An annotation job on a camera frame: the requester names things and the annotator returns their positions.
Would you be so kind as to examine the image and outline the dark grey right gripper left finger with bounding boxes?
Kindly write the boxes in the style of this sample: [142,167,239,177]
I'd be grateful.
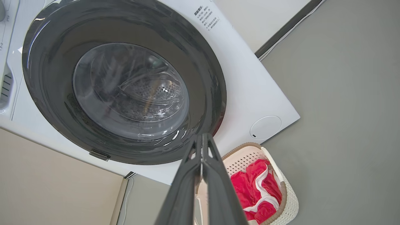
[155,134,203,225]

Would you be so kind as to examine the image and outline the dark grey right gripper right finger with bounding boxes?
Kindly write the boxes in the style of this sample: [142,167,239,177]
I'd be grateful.
[202,134,249,225]

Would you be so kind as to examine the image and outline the cream perforated laundry basket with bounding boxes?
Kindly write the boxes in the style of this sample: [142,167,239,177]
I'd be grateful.
[194,142,299,225]

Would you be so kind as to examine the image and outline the red garment with white trim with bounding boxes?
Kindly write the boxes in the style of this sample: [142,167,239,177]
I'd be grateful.
[231,159,283,224]

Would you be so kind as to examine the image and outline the round white filter cover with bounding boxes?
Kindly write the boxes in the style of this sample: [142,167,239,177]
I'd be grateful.
[250,116,282,140]

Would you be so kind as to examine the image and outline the perforated steel drum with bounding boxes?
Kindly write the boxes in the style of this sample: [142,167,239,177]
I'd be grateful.
[94,62,185,125]

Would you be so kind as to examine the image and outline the white front-load washing machine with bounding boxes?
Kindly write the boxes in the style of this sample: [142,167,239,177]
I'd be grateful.
[0,0,301,185]

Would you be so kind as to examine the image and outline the dark baseboard strip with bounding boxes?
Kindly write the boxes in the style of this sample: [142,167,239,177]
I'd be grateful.
[255,0,324,58]

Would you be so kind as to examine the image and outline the dark round washing machine door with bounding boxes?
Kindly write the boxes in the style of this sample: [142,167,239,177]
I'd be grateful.
[22,0,227,165]

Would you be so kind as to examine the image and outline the white detergent drawer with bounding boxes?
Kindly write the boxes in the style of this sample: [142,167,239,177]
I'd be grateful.
[0,59,16,114]

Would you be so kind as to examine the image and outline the thin white cable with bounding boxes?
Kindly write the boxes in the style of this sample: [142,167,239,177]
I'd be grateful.
[259,0,327,61]
[120,177,135,225]

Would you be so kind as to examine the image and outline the grey door handle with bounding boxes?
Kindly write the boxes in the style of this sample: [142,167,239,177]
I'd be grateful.
[89,150,111,162]

